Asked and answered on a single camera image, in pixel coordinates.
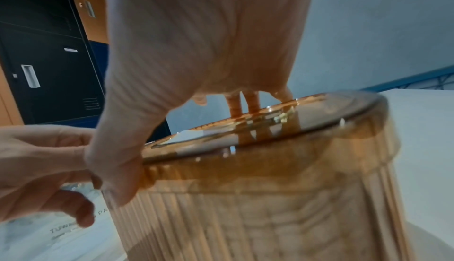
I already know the blue metal railing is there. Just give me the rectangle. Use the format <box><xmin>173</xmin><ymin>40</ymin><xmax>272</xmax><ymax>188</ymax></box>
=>
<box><xmin>360</xmin><ymin>65</ymin><xmax>454</xmax><ymax>93</ymax></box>

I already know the amber transparent round lid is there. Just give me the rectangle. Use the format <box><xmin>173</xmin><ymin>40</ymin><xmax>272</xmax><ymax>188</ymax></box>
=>
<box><xmin>141</xmin><ymin>90</ymin><xmax>402</xmax><ymax>197</ymax></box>

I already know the person's left hand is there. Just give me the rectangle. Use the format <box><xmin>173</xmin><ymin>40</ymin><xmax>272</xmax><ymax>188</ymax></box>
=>
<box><xmin>0</xmin><ymin>124</ymin><xmax>104</xmax><ymax>228</ymax></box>

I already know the amber ribbed transparent jar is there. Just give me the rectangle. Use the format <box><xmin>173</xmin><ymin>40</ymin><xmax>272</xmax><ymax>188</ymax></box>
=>
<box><xmin>113</xmin><ymin>153</ymin><xmax>416</xmax><ymax>261</ymax></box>

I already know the clear printed plastic bag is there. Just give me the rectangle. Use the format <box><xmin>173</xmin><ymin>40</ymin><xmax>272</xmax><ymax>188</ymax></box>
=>
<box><xmin>0</xmin><ymin>182</ymin><xmax>125</xmax><ymax>261</ymax></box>

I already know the orange wooden door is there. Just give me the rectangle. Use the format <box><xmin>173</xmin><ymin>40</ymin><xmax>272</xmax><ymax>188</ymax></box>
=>
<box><xmin>65</xmin><ymin>0</ymin><xmax>111</xmax><ymax>44</ymax></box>

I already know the black metal locker cabinet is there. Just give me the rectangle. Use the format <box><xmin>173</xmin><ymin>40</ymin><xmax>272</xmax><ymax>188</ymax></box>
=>
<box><xmin>0</xmin><ymin>0</ymin><xmax>107</xmax><ymax>126</ymax></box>

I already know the person's right hand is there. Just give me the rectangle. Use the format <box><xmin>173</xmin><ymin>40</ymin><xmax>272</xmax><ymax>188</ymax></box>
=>
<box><xmin>84</xmin><ymin>0</ymin><xmax>316</xmax><ymax>208</ymax></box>

